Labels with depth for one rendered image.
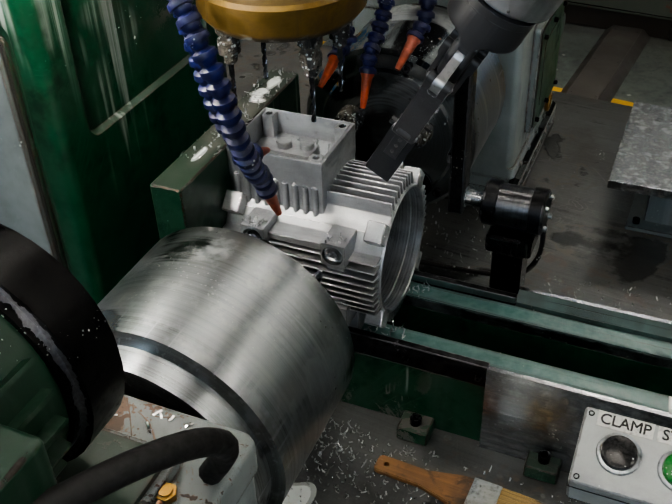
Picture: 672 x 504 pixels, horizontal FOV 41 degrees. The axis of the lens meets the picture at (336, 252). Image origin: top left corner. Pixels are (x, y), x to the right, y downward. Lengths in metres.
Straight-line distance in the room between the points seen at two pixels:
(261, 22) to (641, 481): 0.54
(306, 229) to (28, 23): 0.37
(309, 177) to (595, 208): 0.68
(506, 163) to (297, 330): 0.75
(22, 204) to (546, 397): 0.63
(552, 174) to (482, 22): 0.87
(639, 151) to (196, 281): 0.89
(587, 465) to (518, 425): 0.30
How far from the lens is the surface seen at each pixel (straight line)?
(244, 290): 0.80
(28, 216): 1.08
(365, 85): 1.13
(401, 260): 1.15
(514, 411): 1.08
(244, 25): 0.90
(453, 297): 1.16
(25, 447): 0.49
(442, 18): 1.31
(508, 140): 1.46
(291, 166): 1.01
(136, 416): 0.70
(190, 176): 0.99
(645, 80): 3.87
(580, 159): 1.69
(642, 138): 1.54
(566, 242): 1.47
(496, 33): 0.80
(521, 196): 1.14
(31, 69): 0.96
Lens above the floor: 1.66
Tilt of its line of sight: 37 degrees down
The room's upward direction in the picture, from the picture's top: 2 degrees counter-clockwise
